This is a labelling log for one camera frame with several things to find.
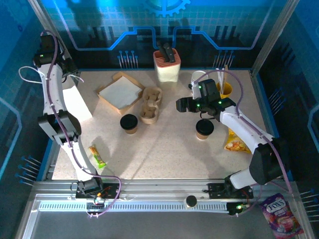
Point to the purple candy bag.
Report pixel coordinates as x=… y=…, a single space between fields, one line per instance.
x=280 y=216

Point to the yellow utensil holder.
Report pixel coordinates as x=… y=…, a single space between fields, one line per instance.
x=228 y=90

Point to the brown paper coffee cup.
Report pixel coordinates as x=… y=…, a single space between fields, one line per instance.
x=131 y=131
x=203 y=137

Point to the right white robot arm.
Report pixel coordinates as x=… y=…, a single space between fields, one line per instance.
x=244 y=127

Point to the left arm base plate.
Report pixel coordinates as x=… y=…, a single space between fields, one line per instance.
x=113 y=189

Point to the black round knob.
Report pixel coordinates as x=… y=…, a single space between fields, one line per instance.
x=190 y=201

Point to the green snack bar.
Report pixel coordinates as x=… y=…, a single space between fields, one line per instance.
x=98 y=158

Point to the beige knife block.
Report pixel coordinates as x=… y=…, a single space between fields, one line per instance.
x=166 y=72

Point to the aluminium frame base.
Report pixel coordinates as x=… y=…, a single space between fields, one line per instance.
x=162 y=185

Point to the brown cardboard napkin box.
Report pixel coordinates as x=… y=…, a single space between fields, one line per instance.
x=99 y=94

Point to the white paper carry bag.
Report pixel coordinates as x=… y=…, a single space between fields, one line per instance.
x=77 y=107

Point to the stack of paper cups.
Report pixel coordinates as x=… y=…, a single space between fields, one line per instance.
x=198 y=74

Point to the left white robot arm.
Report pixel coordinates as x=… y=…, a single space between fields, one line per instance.
x=53 y=94

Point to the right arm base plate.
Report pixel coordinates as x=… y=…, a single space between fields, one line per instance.
x=215 y=190

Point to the left aluminium frame post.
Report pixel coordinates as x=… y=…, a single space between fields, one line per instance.
x=37 y=10

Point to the black cup lid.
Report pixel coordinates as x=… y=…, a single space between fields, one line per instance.
x=205 y=126
x=128 y=121

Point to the yellow chips packet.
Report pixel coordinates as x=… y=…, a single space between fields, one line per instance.
x=236 y=145

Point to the aluminium frame post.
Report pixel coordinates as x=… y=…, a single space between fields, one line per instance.
x=272 y=37
x=37 y=10

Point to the white stir stick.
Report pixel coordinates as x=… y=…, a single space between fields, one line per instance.
x=218 y=74
x=221 y=79

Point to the right aluminium frame post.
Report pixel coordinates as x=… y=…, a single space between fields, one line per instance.
x=272 y=37

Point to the white napkin stack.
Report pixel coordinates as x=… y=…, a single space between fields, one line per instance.
x=120 y=92

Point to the wooden stir stick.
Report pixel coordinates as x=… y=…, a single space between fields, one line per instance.
x=226 y=77

